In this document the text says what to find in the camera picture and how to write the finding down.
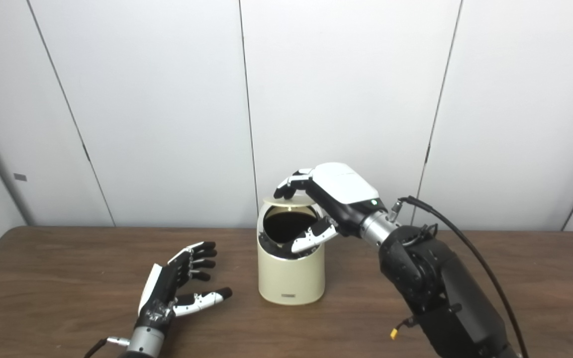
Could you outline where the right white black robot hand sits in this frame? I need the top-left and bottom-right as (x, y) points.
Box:
(274, 162), (384, 254)

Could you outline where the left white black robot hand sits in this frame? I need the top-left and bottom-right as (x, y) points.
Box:
(135, 242), (233, 329)

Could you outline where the cream round bin lid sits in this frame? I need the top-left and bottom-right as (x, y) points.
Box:
(263, 195), (319, 207)

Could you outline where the cream-colored round bin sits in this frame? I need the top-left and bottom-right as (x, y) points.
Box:
(258, 195), (326, 306)

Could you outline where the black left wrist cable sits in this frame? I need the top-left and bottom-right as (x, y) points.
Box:
(84, 337), (130, 358)

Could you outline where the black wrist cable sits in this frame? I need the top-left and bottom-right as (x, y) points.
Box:
(388, 196), (530, 358)
(84, 337), (130, 358)

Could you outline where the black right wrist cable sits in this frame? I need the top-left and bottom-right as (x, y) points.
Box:
(388, 196), (530, 358)

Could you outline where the yellow-tipped connector wire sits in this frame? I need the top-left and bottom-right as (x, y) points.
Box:
(390, 318), (419, 340)

